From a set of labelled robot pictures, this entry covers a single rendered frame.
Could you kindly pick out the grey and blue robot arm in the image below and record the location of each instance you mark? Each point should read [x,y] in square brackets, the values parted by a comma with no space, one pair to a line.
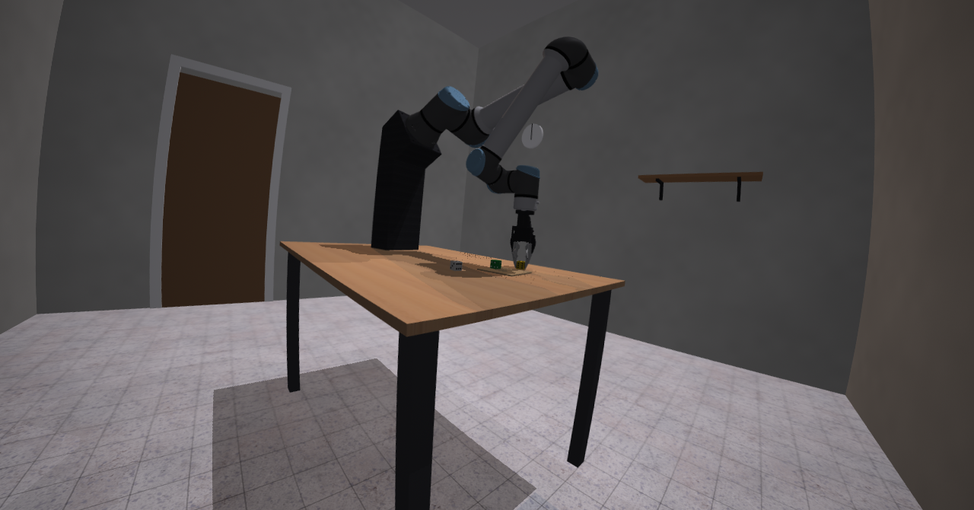
[449,109]

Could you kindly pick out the tan flat mat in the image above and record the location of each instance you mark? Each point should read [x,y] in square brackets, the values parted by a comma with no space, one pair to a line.
[505,271]

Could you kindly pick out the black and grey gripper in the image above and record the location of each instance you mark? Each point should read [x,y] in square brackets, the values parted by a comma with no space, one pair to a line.
[522,233]

